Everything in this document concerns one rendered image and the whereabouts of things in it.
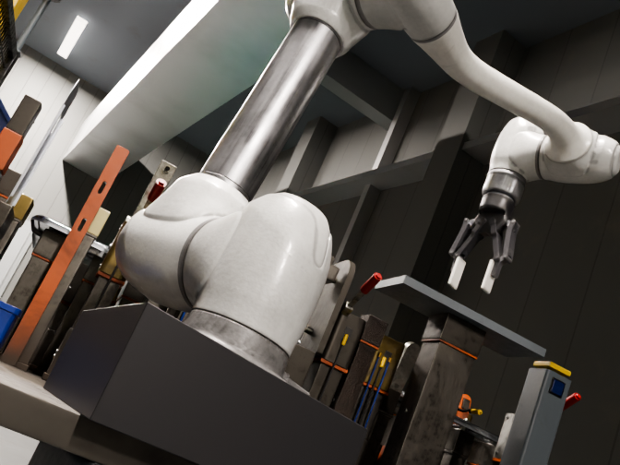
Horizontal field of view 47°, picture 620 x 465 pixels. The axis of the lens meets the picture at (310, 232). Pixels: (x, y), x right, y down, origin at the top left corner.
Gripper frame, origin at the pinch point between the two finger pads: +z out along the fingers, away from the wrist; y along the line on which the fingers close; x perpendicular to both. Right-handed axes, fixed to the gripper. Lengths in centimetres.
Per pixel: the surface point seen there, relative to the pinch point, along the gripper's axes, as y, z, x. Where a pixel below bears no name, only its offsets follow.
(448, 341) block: -3.1, 16.6, 4.3
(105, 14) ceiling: 623, -291, -91
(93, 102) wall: 813, -271, -193
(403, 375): 16.2, 22.8, -9.2
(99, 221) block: 49, 22, 62
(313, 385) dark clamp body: 17.7, 35.1, 15.9
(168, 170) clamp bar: 42, 6, 57
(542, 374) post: -12.2, 12.9, -19.3
